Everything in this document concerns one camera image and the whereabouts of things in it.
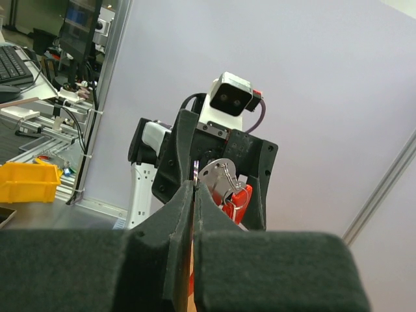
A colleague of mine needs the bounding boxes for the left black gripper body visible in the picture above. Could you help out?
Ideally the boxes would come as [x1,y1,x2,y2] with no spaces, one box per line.
[151,109,280,232]

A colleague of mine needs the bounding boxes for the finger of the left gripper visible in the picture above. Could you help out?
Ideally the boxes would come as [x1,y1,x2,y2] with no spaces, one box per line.
[151,109,198,203]
[227,129,278,231]

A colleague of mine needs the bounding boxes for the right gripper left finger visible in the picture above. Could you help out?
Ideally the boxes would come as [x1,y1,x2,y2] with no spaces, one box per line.
[1,181,194,311]

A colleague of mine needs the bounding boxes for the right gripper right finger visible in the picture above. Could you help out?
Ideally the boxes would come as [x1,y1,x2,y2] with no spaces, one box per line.
[194,185,371,311]

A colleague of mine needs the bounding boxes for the red key tag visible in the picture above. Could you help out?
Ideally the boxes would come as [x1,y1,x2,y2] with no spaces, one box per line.
[222,185,253,225]

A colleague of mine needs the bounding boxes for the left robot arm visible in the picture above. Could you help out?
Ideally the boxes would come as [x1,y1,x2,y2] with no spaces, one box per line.
[127,109,278,230]

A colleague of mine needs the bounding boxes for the yellow plastic bin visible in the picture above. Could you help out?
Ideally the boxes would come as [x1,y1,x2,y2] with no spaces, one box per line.
[1,162,60,203]

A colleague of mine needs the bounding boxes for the smartphone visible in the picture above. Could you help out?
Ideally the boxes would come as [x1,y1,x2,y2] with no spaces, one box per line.
[0,207,16,228]

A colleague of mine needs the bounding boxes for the black monitor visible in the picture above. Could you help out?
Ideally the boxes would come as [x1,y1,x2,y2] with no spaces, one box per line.
[53,0,102,91]

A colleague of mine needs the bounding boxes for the black keyboard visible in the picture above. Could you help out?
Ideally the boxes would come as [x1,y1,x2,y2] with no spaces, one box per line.
[0,45,34,86]

